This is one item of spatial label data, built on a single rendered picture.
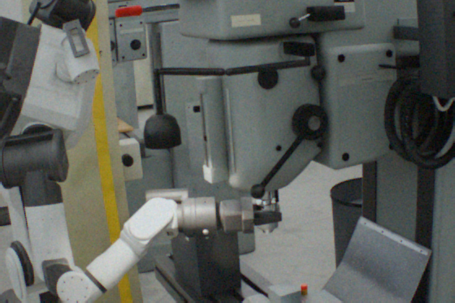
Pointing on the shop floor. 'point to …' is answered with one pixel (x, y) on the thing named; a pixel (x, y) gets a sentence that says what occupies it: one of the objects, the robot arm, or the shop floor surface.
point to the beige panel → (91, 147)
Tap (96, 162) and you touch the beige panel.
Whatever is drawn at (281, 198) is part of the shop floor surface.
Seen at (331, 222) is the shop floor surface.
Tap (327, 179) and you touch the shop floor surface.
